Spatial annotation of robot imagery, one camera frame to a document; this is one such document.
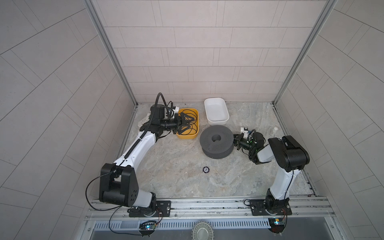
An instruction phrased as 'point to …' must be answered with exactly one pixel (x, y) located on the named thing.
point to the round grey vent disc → (202, 230)
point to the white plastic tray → (216, 111)
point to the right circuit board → (277, 224)
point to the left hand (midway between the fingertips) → (194, 121)
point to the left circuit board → (147, 225)
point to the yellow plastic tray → (184, 137)
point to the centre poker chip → (206, 169)
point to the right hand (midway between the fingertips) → (227, 137)
